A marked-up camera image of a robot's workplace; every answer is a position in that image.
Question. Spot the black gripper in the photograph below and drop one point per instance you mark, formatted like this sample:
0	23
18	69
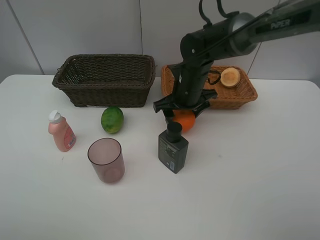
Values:
196	101

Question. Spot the dark brown wicker basket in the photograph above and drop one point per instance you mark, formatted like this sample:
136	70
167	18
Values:
106	80

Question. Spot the green lime fruit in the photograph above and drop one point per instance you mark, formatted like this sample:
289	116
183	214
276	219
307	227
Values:
112	120

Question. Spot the dark green pump bottle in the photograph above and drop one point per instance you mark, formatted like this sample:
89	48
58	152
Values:
172	147

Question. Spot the translucent pink plastic cup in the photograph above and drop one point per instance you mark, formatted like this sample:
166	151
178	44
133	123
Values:
106	157

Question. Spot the orange tangerine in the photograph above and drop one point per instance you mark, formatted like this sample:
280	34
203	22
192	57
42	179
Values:
186	118

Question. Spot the orange wicker basket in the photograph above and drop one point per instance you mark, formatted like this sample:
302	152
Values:
227	98

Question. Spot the pink bottle white cap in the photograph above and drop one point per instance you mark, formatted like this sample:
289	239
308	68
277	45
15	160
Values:
61	131

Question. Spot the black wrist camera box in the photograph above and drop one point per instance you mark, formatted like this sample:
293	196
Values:
176	68

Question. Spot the red yellow half peach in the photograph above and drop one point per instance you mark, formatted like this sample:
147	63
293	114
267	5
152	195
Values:
230	77

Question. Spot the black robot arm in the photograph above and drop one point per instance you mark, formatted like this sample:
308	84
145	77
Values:
238	35

